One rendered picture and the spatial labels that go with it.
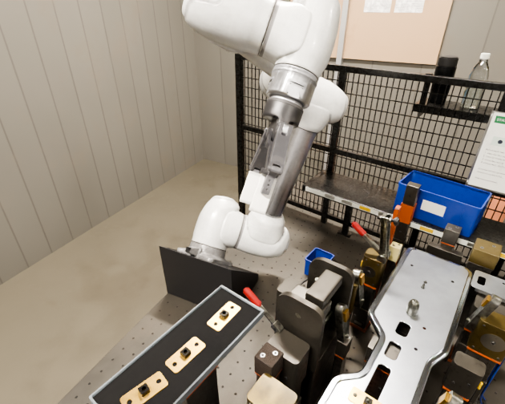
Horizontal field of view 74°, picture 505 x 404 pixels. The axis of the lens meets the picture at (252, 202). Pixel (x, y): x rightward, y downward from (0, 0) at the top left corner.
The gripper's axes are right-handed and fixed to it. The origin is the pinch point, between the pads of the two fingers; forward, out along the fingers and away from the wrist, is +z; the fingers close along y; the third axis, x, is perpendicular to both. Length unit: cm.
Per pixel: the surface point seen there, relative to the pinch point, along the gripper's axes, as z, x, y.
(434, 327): 19, 65, -16
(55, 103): -11, -124, -214
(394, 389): 32, 48, -3
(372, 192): -17, 68, -80
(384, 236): -1, 51, -33
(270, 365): 33.9, 16.6, -3.5
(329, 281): 14.0, 28.1, -12.9
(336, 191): -12, 53, -83
